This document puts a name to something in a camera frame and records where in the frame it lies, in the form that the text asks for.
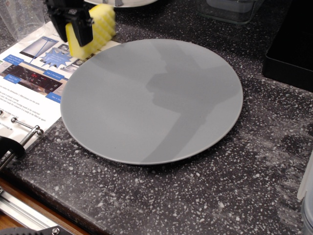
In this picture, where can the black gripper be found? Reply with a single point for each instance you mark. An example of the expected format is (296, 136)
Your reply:
(60, 12)

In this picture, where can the yellow foam sponge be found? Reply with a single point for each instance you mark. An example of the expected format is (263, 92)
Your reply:
(103, 30)

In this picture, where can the white plate with cutlery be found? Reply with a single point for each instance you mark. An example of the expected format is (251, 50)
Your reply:
(122, 3)

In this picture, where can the grey round plate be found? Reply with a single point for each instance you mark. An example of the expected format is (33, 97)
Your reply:
(151, 101)

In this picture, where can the clear plastic bag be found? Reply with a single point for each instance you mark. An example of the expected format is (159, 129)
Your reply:
(23, 18)

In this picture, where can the laminated instruction sheet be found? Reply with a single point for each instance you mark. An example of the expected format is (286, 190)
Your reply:
(32, 78)

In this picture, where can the metal screw clamp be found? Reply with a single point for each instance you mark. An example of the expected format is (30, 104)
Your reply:
(10, 149)

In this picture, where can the clear glass container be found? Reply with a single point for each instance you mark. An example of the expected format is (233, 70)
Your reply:
(231, 11)

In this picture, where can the black tray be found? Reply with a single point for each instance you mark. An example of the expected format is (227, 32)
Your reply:
(290, 57)

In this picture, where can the translucent plastic container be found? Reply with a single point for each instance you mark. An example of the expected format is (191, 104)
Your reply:
(305, 194)

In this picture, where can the aluminium rail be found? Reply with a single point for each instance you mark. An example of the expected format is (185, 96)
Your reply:
(22, 213)

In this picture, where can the black base bracket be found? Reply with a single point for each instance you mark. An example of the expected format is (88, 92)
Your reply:
(56, 230)

